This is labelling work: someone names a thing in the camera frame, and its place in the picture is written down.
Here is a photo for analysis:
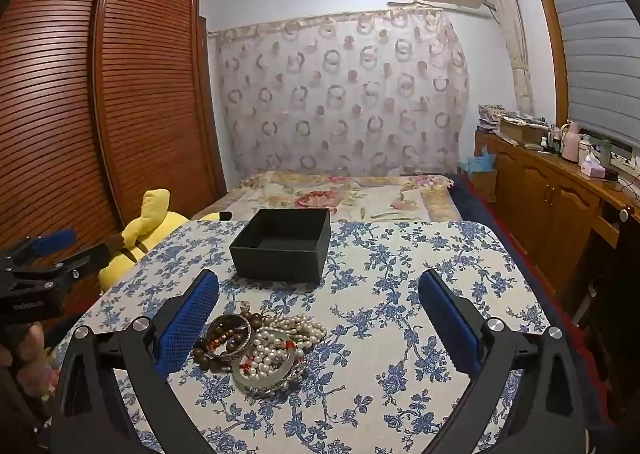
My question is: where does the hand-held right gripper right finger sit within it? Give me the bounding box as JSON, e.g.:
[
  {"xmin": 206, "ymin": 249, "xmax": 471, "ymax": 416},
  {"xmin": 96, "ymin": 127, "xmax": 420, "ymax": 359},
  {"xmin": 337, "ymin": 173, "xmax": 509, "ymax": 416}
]
[{"xmin": 417, "ymin": 269, "xmax": 588, "ymax": 454}]

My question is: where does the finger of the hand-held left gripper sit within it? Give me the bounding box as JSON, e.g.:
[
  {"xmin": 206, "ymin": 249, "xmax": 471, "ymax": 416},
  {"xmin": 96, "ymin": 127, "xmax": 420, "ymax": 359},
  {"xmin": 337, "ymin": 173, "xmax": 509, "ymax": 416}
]
[
  {"xmin": 47, "ymin": 241, "xmax": 115, "ymax": 281},
  {"xmin": 22, "ymin": 229, "xmax": 78, "ymax": 259}
]

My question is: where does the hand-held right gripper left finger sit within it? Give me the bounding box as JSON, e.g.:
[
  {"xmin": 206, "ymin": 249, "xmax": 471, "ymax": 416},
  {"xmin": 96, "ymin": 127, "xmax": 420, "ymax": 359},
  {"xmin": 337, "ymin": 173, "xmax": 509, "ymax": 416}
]
[{"xmin": 50, "ymin": 269, "xmax": 221, "ymax": 454}]

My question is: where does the brown wooden bead bracelet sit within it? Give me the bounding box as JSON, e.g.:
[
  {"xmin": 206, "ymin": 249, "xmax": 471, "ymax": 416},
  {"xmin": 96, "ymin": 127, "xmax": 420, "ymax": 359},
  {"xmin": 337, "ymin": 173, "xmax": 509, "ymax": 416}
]
[{"xmin": 192, "ymin": 313, "xmax": 262, "ymax": 371}]

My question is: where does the silver bangle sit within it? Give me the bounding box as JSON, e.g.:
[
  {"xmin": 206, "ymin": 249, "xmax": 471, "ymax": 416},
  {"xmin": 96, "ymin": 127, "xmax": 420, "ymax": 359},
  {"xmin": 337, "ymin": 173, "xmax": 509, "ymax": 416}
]
[{"xmin": 206, "ymin": 315, "xmax": 254, "ymax": 361}]

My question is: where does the pale jade bangle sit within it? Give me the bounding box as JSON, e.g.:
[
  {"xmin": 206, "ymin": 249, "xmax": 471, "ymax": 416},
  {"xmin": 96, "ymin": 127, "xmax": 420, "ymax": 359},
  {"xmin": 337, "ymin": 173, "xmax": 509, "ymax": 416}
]
[{"xmin": 231, "ymin": 334, "xmax": 302, "ymax": 391}]

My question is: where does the black jewelry box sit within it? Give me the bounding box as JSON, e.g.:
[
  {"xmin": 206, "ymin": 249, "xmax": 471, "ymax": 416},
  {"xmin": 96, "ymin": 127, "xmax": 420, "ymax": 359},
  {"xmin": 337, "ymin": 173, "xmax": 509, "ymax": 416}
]
[{"xmin": 229, "ymin": 207, "xmax": 332, "ymax": 285}]

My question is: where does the white pearl necklace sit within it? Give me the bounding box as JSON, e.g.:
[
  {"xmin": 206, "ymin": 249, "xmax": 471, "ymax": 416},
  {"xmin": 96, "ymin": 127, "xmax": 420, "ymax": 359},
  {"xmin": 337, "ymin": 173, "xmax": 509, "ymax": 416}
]
[{"xmin": 249, "ymin": 313, "xmax": 328, "ymax": 381}]

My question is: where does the person's left hand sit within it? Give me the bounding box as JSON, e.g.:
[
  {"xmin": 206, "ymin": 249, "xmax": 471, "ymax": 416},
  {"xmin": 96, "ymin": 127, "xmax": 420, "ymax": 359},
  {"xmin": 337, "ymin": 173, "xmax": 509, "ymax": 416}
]
[{"xmin": 7, "ymin": 323, "xmax": 48, "ymax": 367}]

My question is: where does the yellow plush toy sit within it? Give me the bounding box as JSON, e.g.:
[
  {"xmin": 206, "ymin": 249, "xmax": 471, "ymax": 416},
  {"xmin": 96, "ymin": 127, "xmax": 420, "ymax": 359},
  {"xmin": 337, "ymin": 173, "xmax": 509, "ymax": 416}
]
[{"xmin": 98, "ymin": 189, "xmax": 233, "ymax": 292}]

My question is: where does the blue floral tablecloth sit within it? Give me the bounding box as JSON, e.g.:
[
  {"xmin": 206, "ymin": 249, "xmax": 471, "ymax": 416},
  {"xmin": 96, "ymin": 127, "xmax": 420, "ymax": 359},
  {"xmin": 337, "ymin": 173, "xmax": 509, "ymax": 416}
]
[{"xmin": 47, "ymin": 220, "xmax": 551, "ymax": 454}]

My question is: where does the box with blue paper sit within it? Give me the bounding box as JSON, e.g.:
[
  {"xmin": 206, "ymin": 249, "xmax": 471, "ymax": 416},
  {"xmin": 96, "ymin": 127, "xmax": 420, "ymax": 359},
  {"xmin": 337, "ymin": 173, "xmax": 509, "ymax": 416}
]
[{"xmin": 459, "ymin": 146, "xmax": 498, "ymax": 203}]

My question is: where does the wooden side cabinet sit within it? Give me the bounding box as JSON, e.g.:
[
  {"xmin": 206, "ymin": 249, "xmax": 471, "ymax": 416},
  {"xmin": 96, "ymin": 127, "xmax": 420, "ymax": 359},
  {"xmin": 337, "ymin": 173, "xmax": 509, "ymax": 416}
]
[{"xmin": 474, "ymin": 130, "xmax": 640, "ymax": 295}]

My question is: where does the floral bed blanket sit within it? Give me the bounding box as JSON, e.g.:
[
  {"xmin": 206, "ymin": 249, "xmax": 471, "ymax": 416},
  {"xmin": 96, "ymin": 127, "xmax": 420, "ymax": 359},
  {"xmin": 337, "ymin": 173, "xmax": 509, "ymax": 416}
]
[{"xmin": 192, "ymin": 170, "xmax": 463, "ymax": 223}]

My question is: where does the wooden louvered wardrobe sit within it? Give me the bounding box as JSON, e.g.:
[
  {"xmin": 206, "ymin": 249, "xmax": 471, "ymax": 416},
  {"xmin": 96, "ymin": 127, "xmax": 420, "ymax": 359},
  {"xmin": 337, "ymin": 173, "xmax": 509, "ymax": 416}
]
[{"xmin": 0, "ymin": 0, "xmax": 228, "ymax": 315}]

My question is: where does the cardboard box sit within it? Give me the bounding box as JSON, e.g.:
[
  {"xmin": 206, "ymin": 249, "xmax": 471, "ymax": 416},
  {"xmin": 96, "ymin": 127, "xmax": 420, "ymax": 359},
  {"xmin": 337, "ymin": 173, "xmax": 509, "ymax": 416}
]
[{"xmin": 500, "ymin": 116, "xmax": 548, "ymax": 145}]

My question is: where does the pink tissue box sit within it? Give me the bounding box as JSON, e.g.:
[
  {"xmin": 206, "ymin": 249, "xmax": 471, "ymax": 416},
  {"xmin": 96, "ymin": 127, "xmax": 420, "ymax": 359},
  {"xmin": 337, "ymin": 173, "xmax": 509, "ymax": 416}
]
[{"xmin": 580, "ymin": 150, "xmax": 607, "ymax": 179}]

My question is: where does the pink thermos jug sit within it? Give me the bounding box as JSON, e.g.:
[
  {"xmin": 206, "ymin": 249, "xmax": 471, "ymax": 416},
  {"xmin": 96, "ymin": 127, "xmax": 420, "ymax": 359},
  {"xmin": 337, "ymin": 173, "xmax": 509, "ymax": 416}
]
[{"xmin": 561, "ymin": 121, "xmax": 582, "ymax": 163}]

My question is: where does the circle-patterned sheer curtain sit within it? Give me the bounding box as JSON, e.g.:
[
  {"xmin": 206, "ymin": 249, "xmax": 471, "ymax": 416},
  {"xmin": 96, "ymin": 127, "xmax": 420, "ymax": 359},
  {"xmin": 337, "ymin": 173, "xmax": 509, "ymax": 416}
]
[{"xmin": 212, "ymin": 8, "xmax": 471, "ymax": 177}]

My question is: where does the beige side curtain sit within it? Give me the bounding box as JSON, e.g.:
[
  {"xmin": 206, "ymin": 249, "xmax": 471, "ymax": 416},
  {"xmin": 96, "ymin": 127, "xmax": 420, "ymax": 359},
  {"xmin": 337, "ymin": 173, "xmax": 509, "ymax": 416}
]
[{"xmin": 482, "ymin": 0, "xmax": 533, "ymax": 115}]

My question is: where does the grey window blind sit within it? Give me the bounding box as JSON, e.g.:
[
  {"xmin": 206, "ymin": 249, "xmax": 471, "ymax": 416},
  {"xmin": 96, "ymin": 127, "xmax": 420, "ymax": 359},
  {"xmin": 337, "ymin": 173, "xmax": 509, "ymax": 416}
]
[{"xmin": 542, "ymin": 0, "xmax": 640, "ymax": 147}]

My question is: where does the wooden window frame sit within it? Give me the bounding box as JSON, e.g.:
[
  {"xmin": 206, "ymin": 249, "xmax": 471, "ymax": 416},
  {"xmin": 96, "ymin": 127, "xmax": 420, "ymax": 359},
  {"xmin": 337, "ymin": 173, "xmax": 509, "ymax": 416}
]
[{"xmin": 525, "ymin": 0, "xmax": 572, "ymax": 125}]

